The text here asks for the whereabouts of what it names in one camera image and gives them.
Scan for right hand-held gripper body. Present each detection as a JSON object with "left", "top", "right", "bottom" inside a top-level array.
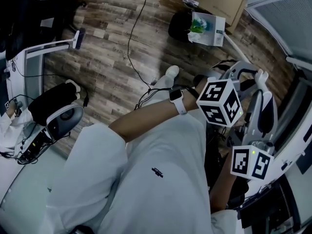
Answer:
[{"left": 227, "top": 132, "right": 276, "bottom": 181}]

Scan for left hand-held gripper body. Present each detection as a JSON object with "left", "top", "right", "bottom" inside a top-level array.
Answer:
[{"left": 196, "top": 68, "right": 243, "bottom": 128}]

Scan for black waste bin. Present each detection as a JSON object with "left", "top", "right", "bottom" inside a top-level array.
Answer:
[{"left": 168, "top": 12, "right": 195, "bottom": 43}]

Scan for person's left forearm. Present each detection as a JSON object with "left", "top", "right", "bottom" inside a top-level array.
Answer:
[{"left": 109, "top": 91, "right": 203, "bottom": 143}]

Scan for white broom black bristles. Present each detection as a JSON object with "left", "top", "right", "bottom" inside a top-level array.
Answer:
[{"left": 36, "top": 27, "right": 86, "bottom": 50}]

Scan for white desk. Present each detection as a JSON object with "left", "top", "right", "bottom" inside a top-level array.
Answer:
[
  {"left": 246, "top": 55, "right": 312, "bottom": 234},
  {"left": 0, "top": 39, "right": 71, "bottom": 121}
]

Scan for person's white right shoe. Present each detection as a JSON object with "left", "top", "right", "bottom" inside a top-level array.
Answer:
[{"left": 164, "top": 65, "right": 180, "bottom": 79}]

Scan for white wristwatch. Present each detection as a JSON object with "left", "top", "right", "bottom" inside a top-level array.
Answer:
[{"left": 169, "top": 88, "right": 188, "bottom": 116}]

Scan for person's white shirt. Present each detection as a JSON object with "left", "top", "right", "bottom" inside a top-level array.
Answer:
[{"left": 46, "top": 110, "right": 244, "bottom": 234}]

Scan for person's right forearm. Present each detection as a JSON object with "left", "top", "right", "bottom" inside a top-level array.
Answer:
[{"left": 209, "top": 172, "right": 238, "bottom": 211}]

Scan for flat cardboard box red label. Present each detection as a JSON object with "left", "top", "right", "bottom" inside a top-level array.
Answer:
[{"left": 224, "top": 0, "right": 249, "bottom": 35}]

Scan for black cable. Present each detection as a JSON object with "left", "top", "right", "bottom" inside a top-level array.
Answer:
[{"left": 127, "top": 0, "right": 153, "bottom": 89}]

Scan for person's light trousers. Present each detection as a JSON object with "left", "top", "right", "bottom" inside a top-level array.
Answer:
[{"left": 138, "top": 73, "right": 182, "bottom": 108}]

